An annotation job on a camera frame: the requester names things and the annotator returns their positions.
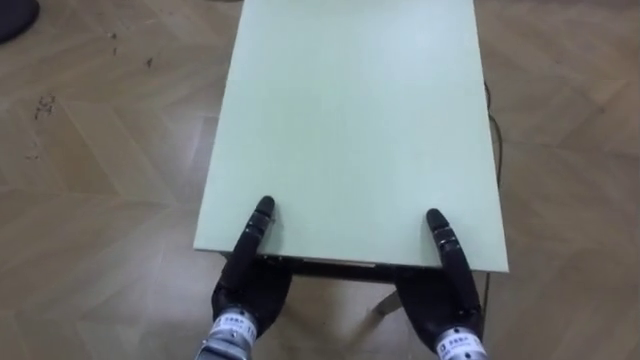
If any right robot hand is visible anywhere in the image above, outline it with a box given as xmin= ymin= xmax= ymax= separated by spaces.
xmin=392 ymin=208 xmax=485 ymax=354

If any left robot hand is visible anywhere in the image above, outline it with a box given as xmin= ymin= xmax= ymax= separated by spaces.
xmin=210 ymin=195 xmax=294 ymax=340

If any pale green desk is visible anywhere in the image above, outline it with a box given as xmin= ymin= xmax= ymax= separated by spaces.
xmin=193 ymin=0 xmax=510 ymax=317

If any dark round base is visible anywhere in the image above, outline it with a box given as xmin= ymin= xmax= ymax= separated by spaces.
xmin=0 ymin=0 xmax=41 ymax=45

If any black floor cable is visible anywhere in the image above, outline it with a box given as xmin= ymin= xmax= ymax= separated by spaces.
xmin=482 ymin=81 xmax=504 ymax=311

